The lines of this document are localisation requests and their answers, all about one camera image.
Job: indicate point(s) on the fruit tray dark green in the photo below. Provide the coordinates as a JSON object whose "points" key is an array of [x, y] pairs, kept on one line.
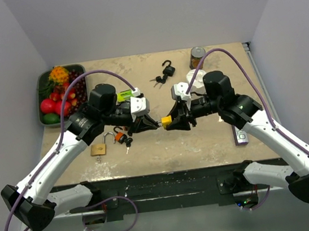
{"points": [[51, 88]]}

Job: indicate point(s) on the purple toothpaste box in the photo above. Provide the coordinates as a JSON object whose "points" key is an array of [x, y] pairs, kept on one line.
{"points": [[240, 137]]}

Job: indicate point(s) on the orange padlock with keys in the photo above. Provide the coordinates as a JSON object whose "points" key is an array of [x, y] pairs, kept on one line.
{"points": [[122, 138]]}

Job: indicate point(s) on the white toilet paper roll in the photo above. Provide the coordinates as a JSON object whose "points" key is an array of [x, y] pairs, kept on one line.
{"points": [[197, 84]]}

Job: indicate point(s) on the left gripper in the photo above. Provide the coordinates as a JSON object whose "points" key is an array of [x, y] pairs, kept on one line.
{"points": [[142, 123]]}

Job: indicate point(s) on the yellow padlock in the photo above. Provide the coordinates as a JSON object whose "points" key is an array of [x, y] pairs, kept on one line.
{"points": [[166, 121]]}

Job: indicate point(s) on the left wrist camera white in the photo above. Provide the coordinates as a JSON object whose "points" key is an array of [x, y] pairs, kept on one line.
{"points": [[139, 106]]}

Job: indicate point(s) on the tin can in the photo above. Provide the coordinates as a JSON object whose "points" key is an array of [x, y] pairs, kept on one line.
{"points": [[196, 54]]}

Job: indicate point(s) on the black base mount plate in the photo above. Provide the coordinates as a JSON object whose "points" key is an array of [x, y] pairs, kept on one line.
{"points": [[220, 185]]}

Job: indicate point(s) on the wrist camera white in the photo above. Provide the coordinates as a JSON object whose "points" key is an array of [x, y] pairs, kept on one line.
{"points": [[180, 91], [139, 106]]}

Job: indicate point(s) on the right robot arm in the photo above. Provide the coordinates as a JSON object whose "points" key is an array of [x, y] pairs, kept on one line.
{"points": [[246, 114]]}

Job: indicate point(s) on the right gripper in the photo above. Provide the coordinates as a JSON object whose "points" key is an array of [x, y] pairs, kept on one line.
{"points": [[182, 116]]}

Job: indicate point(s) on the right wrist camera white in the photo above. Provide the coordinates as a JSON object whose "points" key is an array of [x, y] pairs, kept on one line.
{"points": [[180, 91]]}

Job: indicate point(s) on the razor box green black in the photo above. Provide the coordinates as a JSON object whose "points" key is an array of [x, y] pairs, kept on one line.
{"points": [[124, 95]]}

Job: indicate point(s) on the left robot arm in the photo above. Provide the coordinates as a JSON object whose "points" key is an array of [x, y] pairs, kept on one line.
{"points": [[30, 200]]}

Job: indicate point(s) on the brass padlock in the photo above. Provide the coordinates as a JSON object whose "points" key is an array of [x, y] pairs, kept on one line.
{"points": [[99, 149]]}

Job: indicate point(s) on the black padlock with keys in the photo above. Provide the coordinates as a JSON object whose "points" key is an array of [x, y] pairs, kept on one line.
{"points": [[167, 72]]}

